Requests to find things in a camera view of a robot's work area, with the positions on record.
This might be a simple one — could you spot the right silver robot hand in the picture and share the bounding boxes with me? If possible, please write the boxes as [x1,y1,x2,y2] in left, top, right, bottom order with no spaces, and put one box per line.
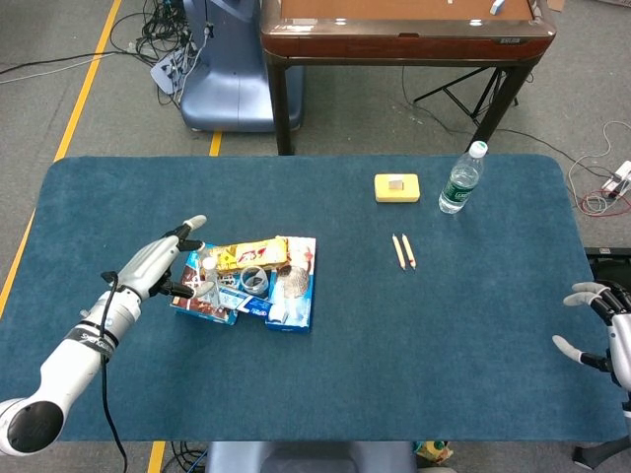
[551,281,631,390]

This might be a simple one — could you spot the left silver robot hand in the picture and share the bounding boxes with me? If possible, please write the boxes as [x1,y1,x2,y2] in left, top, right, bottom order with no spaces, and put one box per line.
[115,214,213,303]

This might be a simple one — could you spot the blue white toothpaste tube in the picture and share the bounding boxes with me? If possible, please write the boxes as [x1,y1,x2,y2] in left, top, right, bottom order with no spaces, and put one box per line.
[211,285,275,321]

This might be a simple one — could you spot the blue cookie box brown picture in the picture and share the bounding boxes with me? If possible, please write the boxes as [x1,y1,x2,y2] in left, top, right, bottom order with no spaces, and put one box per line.
[170,240,242,327]

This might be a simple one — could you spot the clear glass jar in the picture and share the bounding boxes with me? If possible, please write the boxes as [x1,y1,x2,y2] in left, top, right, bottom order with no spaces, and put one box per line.
[240,265,271,300]

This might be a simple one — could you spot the yellow foil snack packet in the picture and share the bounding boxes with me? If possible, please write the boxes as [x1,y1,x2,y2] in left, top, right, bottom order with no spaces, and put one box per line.
[212,236,290,275]

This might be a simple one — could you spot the black stand foot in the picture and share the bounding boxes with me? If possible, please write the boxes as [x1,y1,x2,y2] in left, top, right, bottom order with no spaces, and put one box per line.
[573,436,631,469]

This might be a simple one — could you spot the blue Oreo cookie box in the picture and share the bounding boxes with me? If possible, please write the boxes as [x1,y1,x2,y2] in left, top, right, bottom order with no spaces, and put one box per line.
[264,236,317,335]

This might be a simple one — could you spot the grey floor power strip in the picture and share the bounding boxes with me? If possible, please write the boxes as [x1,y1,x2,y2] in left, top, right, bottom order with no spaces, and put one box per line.
[150,51,186,96]

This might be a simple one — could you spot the yellow green toy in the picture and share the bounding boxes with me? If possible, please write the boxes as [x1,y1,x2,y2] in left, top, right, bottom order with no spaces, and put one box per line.
[412,439,454,467]

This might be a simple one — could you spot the clear water bottle green label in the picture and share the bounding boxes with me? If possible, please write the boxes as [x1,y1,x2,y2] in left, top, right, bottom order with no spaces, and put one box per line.
[438,140,489,215]

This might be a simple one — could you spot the blue felt table cover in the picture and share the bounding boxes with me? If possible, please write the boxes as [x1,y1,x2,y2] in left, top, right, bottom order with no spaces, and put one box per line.
[0,155,631,443]

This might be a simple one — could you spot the blue grey robot torso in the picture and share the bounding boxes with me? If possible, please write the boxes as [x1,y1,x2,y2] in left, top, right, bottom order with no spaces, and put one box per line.
[204,440,418,473]

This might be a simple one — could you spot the yellow sponge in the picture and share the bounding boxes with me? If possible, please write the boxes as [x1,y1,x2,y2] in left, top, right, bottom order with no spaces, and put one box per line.
[374,172,423,204]

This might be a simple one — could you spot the black tripod stand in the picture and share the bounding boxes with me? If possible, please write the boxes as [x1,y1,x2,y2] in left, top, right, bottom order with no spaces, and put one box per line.
[412,66,520,124]

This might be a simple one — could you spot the brown wooden mahjong table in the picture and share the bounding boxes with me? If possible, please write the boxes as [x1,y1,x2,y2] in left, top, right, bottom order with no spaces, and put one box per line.
[259,0,557,157]

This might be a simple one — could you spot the black equipment frame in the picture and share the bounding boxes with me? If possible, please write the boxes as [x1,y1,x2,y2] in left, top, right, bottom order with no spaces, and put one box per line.
[584,245,631,287]

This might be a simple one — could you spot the red floor cable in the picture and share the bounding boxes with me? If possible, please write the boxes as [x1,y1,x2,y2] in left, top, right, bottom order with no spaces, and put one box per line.
[580,190,631,217]

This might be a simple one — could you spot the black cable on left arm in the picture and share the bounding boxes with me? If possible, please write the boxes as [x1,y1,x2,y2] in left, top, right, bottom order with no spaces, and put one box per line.
[100,270,130,473]

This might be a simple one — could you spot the white power strip red switch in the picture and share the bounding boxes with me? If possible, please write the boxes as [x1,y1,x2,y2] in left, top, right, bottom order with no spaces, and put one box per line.
[600,160,631,198]

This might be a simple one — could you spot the white floor cable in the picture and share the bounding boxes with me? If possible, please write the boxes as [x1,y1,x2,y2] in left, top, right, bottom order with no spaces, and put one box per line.
[567,120,631,211]

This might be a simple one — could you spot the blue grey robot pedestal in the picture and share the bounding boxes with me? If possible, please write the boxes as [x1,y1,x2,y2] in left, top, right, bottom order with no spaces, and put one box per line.
[179,0,305,133]

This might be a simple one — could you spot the black floor cable bundle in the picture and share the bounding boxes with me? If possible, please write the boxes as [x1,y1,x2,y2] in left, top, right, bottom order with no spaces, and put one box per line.
[110,0,198,109]

